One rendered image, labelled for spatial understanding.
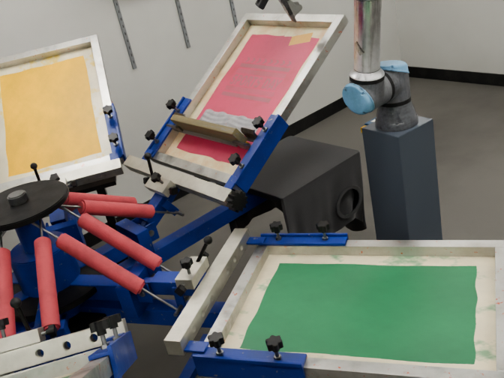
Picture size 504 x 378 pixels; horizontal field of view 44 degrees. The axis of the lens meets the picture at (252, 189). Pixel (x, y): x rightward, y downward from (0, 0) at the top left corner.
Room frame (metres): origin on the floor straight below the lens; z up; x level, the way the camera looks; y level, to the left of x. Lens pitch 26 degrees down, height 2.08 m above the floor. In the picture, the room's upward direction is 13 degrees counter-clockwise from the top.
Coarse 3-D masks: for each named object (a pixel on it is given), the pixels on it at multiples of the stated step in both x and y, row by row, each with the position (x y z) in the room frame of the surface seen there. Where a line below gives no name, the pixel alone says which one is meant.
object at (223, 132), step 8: (176, 120) 2.42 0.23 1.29; (184, 120) 2.38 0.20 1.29; (192, 120) 2.35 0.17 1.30; (200, 120) 2.32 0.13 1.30; (184, 128) 2.44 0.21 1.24; (192, 128) 2.37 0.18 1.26; (200, 128) 2.30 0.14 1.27; (208, 128) 2.25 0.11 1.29; (216, 128) 2.22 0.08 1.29; (224, 128) 2.18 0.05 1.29; (232, 128) 2.15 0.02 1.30; (216, 136) 2.27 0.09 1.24; (224, 136) 2.21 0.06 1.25; (232, 136) 2.15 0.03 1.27; (240, 136) 2.15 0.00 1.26
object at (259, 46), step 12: (252, 36) 2.75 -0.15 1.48; (264, 36) 2.69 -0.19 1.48; (276, 36) 2.63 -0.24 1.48; (252, 48) 2.67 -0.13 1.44; (264, 48) 2.62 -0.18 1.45; (276, 48) 2.56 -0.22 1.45; (240, 60) 2.66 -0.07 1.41; (228, 72) 2.65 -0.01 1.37; (216, 96) 2.57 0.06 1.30; (204, 108) 2.55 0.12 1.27; (216, 108) 2.50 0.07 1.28; (228, 108) 2.45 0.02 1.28; (180, 144) 2.46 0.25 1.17; (192, 144) 2.41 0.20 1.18; (204, 144) 2.36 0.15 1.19
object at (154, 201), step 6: (156, 198) 2.14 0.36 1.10; (162, 198) 2.12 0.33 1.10; (168, 198) 2.14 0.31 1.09; (174, 198) 2.15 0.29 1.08; (150, 204) 2.14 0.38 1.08; (156, 204) 2.11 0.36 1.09; (156, 210) 2.10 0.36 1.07; (162, 210) 2.11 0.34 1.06; (156, 216) 2.09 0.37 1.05; (162, 216) 2.11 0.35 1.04; (150, 222) 2.08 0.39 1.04; (156, 222) 2.09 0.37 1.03
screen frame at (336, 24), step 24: (240, 24) 2.82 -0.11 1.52; (264, 24) 2.74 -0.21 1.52; (288, 24) 2.62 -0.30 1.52; (312, 24) 2.50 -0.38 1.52; (336, 24) 2.37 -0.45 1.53; (216, 72) 2.68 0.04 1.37; (312, 72) 2.26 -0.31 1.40; (192, 96) 2.62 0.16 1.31; (288, 96) 2.21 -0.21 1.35; (168, 144) 2.49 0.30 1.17; (192, 168) 2.23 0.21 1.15
